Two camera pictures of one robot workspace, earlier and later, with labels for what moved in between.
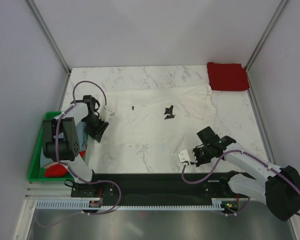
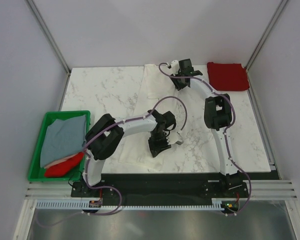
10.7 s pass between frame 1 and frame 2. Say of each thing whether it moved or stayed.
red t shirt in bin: stayed
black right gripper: moved
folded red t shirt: stayed
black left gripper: moved
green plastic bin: stayed
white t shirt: moved
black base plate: stayed
